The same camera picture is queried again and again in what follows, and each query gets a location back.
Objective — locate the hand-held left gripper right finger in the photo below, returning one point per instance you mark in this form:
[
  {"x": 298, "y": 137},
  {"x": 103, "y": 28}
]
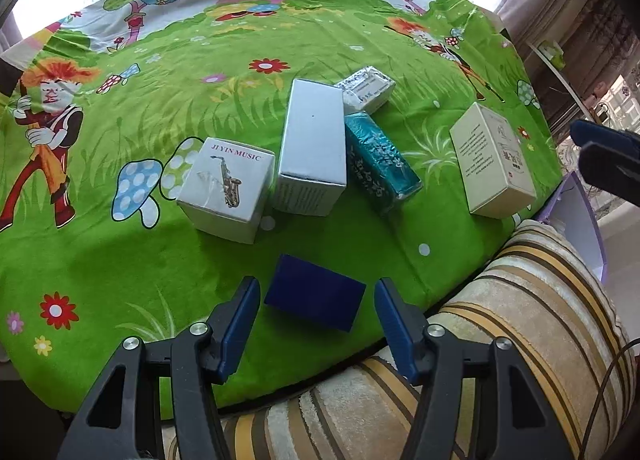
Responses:
[{"x": 395, "y": 330}]

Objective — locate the small shiny white box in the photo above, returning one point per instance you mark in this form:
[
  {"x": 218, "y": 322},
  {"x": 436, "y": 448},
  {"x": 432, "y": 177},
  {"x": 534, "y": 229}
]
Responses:
[{"x": 365, "y": 90}]

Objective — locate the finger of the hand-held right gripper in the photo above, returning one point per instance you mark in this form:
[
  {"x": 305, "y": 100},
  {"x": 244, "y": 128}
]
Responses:
[{"x": 600, "y": 132}]

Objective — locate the teal patterned box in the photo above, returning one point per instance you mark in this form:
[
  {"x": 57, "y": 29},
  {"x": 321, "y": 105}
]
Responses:
[{"x": 380, "y": 160}]

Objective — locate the striped beige sofa cushion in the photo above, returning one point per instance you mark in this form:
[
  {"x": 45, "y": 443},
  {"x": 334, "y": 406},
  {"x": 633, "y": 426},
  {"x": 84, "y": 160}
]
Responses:
[{"x": 525, "y": 290}]

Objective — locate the tall grey cardboard box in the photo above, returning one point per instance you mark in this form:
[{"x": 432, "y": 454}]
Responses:
[{"x": 312, "y": 140}]

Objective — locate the cream box with printed text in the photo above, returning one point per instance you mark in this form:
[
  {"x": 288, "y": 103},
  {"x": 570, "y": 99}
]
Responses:
[{"x": 492, "y": 160}]

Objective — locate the pale purple box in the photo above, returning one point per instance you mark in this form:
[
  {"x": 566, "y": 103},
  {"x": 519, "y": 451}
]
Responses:
[{"x": 575, "y": 220}]

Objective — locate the dark blue box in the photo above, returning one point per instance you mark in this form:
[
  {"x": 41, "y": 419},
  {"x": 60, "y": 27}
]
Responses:
[{"x": 315, "y": 292}]

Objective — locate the green cartoon printed tablecloth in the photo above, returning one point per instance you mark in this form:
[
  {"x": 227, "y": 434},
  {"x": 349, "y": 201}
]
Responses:
[{"x": 150, "y": 265}]

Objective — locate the white box with saxophone print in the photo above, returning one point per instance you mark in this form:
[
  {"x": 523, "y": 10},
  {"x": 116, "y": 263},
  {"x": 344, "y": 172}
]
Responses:
[{"x": 225, "y": 190}]

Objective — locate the white shelf board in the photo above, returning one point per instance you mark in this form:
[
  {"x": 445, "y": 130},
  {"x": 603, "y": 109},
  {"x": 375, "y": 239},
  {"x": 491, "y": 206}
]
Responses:
[{"x": 555, "y": 80}]

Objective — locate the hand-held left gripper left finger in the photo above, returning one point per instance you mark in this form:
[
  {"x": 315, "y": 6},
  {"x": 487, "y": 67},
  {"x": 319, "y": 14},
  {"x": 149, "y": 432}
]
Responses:
[{"x": 240, "y": 325}]

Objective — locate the small green item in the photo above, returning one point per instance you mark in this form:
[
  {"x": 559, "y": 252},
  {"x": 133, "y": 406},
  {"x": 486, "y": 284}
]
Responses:
[{"x": 552, "y": 52}]

